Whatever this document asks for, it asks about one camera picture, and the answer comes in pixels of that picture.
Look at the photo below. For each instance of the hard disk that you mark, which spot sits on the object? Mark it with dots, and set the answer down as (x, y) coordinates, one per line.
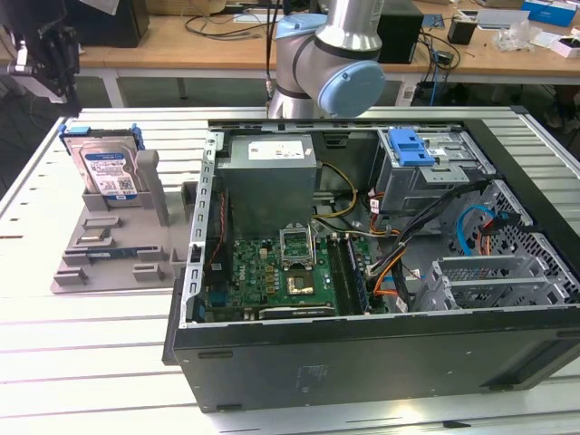
(106, 167)

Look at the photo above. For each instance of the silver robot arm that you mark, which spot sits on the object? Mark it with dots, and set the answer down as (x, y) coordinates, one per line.
(344, 27)

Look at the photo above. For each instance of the silver disk bay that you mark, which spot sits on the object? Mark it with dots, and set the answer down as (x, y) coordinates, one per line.
(476, 272)

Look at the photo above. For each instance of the black computer tower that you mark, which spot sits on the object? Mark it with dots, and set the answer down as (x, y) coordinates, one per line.
(113, 27)

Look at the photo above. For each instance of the wooden desk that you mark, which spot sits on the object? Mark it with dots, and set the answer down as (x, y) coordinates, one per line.
(158, 54)

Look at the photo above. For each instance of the small CPU plate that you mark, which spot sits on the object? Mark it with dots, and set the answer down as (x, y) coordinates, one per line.
(93, 238)

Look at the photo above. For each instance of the blue RAM stick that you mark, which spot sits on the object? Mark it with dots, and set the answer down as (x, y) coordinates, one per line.
(113, 253)

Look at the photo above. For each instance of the grey parts rack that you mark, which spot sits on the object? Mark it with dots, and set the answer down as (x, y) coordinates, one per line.
(113, 272)

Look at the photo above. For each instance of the grey power supply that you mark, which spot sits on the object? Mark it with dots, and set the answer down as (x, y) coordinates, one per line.
(267, 190)

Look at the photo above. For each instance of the green motherboard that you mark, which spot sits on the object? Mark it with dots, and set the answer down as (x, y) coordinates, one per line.
(254, 276)

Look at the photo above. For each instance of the black speaker box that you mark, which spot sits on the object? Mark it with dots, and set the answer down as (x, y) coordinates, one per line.
(401, 38)

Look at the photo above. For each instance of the black RAM slot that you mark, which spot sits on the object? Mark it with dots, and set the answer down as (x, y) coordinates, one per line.
(337, 272)

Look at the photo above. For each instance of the blue drive latch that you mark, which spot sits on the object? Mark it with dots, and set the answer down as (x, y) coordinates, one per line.
(410, 149)

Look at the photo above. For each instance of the silver drive cage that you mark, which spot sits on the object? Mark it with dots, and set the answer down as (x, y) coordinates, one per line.
(408, 186)

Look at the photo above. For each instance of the installed RAM stick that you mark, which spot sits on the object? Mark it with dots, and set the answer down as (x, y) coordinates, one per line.
(359, 281)

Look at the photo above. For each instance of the small black box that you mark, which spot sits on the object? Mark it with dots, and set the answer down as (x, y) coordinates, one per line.
(462, 31)

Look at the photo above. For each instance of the black PC case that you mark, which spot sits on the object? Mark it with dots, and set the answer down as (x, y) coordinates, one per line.
(362, 371)

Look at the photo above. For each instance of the clear plastic bag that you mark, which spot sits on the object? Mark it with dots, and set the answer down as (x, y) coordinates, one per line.
(516, 36)

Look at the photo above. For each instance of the blue cardboard box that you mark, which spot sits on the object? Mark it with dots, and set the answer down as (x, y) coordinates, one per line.
(550, 11)

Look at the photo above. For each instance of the white open box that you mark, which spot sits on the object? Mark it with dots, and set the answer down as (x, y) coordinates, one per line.
(559, 45)

